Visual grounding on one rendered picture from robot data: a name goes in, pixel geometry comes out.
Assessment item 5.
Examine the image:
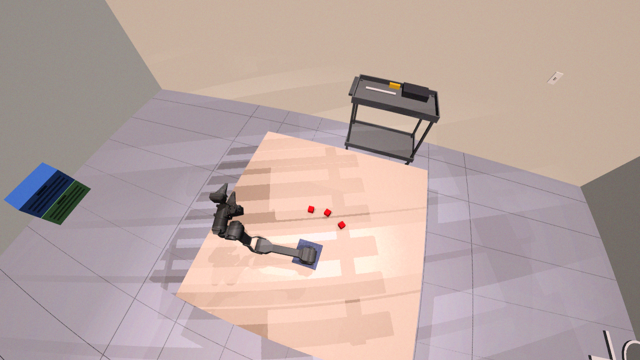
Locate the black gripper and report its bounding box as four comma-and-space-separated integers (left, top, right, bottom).
209, 183, 237, 221

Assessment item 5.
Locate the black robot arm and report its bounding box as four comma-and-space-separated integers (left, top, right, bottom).
211, 205, 317, 266

